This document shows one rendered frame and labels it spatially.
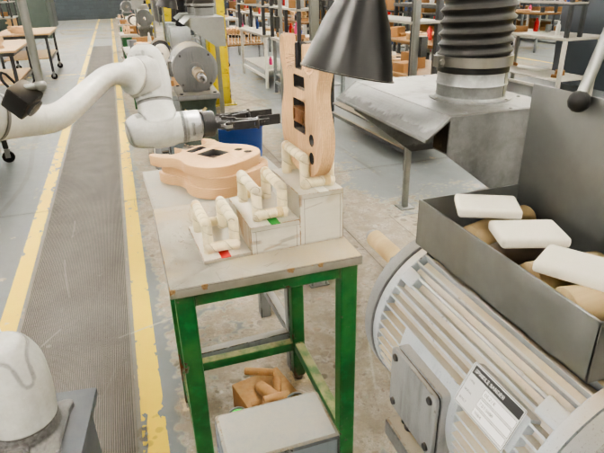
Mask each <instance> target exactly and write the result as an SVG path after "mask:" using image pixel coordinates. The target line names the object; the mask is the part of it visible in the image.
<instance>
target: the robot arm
mask: <svg viewBox="0 0 604 453"><path fill-rule="evenodd" d="M114 85H120V87H121V89H122V90H123V91H124V92H125V93H127V94H129V95H130V96H131V97H132V98H135V99H136V103H137V107H138V113H137V114H133V115H131V116H130V117H128V118H127V119H126V120H125V122H124V124H125V132H126V136H127V139H128V142H129V143H130V144H131V145H132V146H134V147H137V148H164V147H173V146H175V145H177V144H180V143H184V142H185V143H186V142H191V141H197V140H202V138H206V137H214V136H216V134H217V129H222V130H225V131H231V130H237V129H255V128H257V129H259V128H260V126H265V125H272V124H280V114H279V113H275V114H272V112H271V109H262V110H255V111H250V109H246V110H243V111H232V112H226V113H217V114H216V117H215V115H214V113H213V111H200V112H198V111H197V110H190V111H176V109H175V108H174V105H173V97H172V86H171V80H170V76H169V72H168V69H167V65H166V63H165V61H164V57H163V55H162V54H161V52H160V51H159V49H158V48H156V47H155V46H153V45H152V44H148V43H138V44H136V45H135V46H133V47H132V48H131V49H130V51H129V53H128V55H127V58H126V59H125V60H124V61H123V62H122V63H111V64H108V65H105V66H102V67H99V68H98V69H96V70H95V71H93V72H92V73H91V74H90V75H89V76H88V77H86V78H85V79H84V80H83V81H82V82H80V83H79V84H78V85H76V86H75V87H74V88H73V89H72V90H70V91H69V92H68V93H66V94H65V95H64V96H63V97H61V98H60V99H59V100H57V101H56V102H53V103H51V104H47V105H41V106H40V108H39V110H38V111H37V112H36V113H35V114H34V115H32V116H29V115H28V116H27V117H25V118H24V119H22V120H21V119H19V118H18V117H16V116H15V115H14V114H12V113H11V112H9V111H8V110H7V109H6V108H5V107H3V106H2V105H1V102H2V100H3V98H4V94H1V93H0V141H3V140H8V139H14V138H26V137H33V136H41V135H47V134H51V133H55V132H58V131H60V130H62V129H65V128H67V127H69V126H70V125H72V124H73V123H75V122H76V121H77V120H78V119H79V118H81V117H82V116H83V115H84V114H85V113H86V112H87V111H88V110H89V109H90V108H91V107H92V106H93V105H94V104H95V103H96V102H97V101H98V100H99V99H100V98H101V97H102V96H103V95H104V94H105V93H106V92H107V91H108V90H109V89H110V88H111V87H112V86H114ZM254 123H255V124H254ZM74 406H75V404H74V401H73V400H72V399H65V400H62V401H59V402H57V398H56V391H55V387H54V383H53V379H52V376H51V374H50V371H49V366H48V363H47V361H46V359H45V356H44V354H43V352H42V350H41V349H40V347H39V346H38V345H37V344H36V343H35V342H34V341H33V340H32V339H31V338H29V337H28V336H26V335H25V334H23V333H19V332H14V331H4V332H2V331H1V329H0V453H61V452H62V448H61V442H62V439H63V436H64V432H65V429H66V426H67V420H68V417H69V414H70V413H71V411H72V410H73V408H74Z"/></svg>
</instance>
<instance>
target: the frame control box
mask: <svg viewBox="0 0 604 453"><path fill-rule="evenodd" d="M215 428H216V435H217V444H218V453H340V434H339V432H338V431H337V429H336V427H335V425H334V423H333V421H332V419H331V417H330V415H329V413H328V412H327V410H326V408H325V406H324V403H323V401H322V399H321V397H320V396H319V394H318V393H317V392H316V391H313V392H309V393H305V394H302V395H295V396H292V397H288V398H284V399H280V400H278V401H274V402H270V403H267V404H260V405H256V406H253V407H249V408H245V409H242V410H239V411H235V412H231V413H225V414H221V415H218V416H217V417H216V418H215Z"/></svg>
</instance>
